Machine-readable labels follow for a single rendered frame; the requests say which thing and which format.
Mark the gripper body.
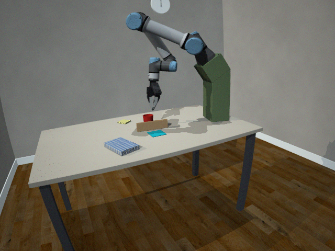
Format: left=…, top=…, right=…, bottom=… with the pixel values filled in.
left=147, top=79, right=159, bottom=96

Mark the red cup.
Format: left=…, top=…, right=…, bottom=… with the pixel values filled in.
left=143, top=114, right=153, bottom=122

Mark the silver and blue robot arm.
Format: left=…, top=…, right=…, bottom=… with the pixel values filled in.
left=126, top=12, right=215, bottom=79

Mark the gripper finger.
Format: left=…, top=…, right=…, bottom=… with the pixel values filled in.
left=153, top=95, right=160, bottom=110
left=147, top=93, right=153, bottom=110

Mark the blue plaid towel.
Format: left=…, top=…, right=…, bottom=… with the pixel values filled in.
left=104, top=137, right=139, bottom=156

